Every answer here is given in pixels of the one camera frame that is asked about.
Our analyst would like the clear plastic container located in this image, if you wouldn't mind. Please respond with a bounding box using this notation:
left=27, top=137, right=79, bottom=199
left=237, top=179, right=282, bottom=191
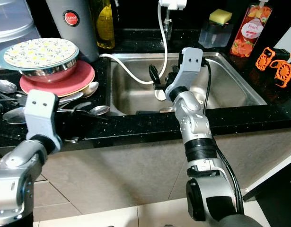
left=0, top=0, right=37, bottom=45

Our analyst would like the steel bowl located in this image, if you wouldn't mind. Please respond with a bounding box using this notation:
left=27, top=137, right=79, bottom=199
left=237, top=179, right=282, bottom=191
left=22, top=64, right=77, bottom=82

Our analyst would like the grey thermos red label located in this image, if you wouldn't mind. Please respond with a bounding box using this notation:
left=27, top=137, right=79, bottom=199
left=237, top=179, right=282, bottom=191
left=46, top=0, right=99, bottom=62

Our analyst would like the floral lemon print plate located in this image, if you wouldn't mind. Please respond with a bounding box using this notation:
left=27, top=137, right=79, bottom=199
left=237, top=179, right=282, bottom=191
left=3, top=38, right=77, bottom=69

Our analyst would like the white plastic ladle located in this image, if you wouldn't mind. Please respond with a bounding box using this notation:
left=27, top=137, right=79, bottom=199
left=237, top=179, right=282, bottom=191
left=155, top=89, right=167, bottom=101

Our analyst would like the clear soap dispenser box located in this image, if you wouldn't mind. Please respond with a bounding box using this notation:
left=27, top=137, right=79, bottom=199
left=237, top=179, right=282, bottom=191
left=199, top=21, right=234, bottom=49

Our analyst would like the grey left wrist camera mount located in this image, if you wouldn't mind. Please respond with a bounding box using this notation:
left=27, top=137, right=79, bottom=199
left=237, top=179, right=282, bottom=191
left=24, top=90, right=62, bottom=142

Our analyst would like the white faucet head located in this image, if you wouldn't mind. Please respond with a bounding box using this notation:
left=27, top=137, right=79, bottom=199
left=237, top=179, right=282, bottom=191
left=159, top=0, right=188, bottom=41

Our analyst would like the white flexible hose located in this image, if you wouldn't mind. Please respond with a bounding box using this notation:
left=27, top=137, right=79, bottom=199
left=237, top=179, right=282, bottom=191
left=98, top=4, right=167, bottom=86

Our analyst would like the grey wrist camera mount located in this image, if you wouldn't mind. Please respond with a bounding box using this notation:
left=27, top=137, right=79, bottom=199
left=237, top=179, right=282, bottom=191
left=24, top=90, right=62, bottom=142
left=166, top=47, right=204, bottom=97

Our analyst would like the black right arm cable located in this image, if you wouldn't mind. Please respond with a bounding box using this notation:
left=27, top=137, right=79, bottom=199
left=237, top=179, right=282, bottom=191
left=203, top=61, right=245, bottom=213

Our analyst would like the peach soap pump bottle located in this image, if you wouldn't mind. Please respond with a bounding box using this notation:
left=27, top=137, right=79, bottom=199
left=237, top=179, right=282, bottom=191
left=230, top=0, right=273, bottom=58

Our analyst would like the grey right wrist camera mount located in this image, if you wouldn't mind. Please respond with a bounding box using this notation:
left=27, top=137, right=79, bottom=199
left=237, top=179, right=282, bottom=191
left=166, top=47, right=204, bottom=97

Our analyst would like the yellow oil bottle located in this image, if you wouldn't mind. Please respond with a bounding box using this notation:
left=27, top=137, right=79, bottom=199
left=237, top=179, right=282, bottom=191
left=93, top=0, right=116, bottom=50

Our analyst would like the yellow green sponge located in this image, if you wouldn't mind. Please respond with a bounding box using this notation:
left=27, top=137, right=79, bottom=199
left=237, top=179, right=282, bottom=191
left=209, top=9, right=233, bottom=25

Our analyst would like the stainless steel sink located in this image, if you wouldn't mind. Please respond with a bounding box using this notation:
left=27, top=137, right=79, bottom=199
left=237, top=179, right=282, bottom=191
left=104, top=52, right=268, bottom=115

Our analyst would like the pink plate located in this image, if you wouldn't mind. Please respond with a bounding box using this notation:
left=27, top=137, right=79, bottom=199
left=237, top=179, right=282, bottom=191
left=20, top=61, right=96, bottom=97

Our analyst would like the white cutting board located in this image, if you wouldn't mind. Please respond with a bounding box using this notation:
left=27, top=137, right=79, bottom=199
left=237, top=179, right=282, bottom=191
left=277, top=26, right=291, bottom=50

